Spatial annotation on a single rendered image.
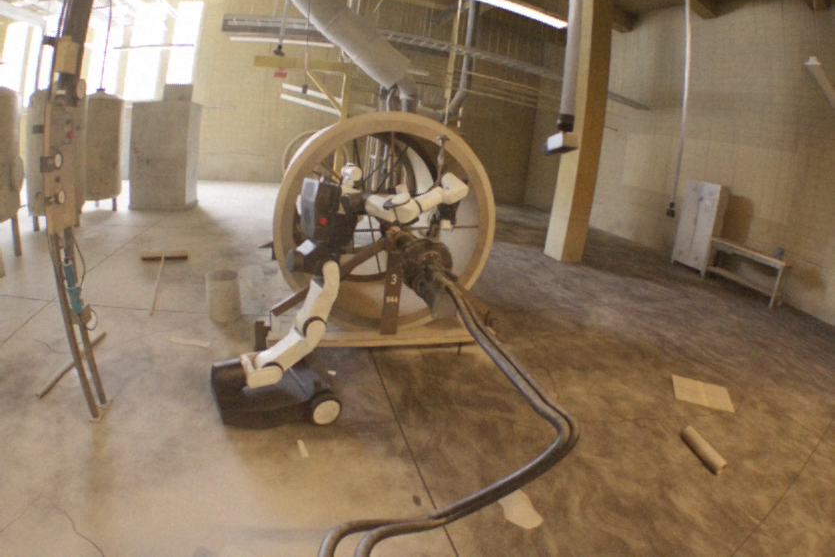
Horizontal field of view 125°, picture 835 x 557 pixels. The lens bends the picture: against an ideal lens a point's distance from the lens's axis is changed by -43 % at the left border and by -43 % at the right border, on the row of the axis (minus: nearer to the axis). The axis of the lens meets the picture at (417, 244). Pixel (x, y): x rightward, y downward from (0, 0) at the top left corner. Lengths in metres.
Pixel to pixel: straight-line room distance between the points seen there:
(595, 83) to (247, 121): 10.17
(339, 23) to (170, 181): 4.36
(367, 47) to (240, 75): 7.12
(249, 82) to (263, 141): 2.03
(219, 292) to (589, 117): 5.83
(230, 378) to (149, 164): 6.51
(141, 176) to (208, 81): 5.87
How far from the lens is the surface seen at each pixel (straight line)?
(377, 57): 6.73
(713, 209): 8.77
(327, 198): 1.89
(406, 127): 2.69
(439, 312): 1.77
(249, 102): 13.00
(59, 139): 1.91
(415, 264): 1.94
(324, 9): 6.84
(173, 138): 7.99
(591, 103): 6.71
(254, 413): 2.11
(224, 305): 3.28
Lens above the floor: 1.51
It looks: 14 degrees down
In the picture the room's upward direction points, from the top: 7 degrees clockwise
